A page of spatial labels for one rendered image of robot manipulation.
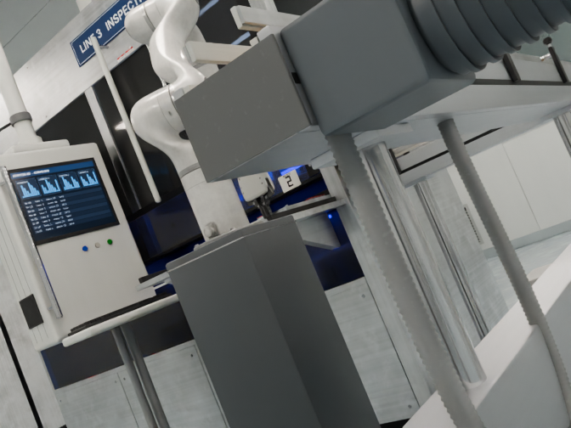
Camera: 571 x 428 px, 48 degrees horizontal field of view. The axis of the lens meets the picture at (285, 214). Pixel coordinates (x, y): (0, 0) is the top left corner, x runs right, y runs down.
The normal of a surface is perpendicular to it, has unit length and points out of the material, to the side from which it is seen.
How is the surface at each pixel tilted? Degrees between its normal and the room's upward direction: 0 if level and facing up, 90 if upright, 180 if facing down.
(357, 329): 90
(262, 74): 90
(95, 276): 90
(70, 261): 90
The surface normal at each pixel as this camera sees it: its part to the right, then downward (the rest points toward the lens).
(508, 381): 0.74, -0.36
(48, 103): -0.55, 0.16
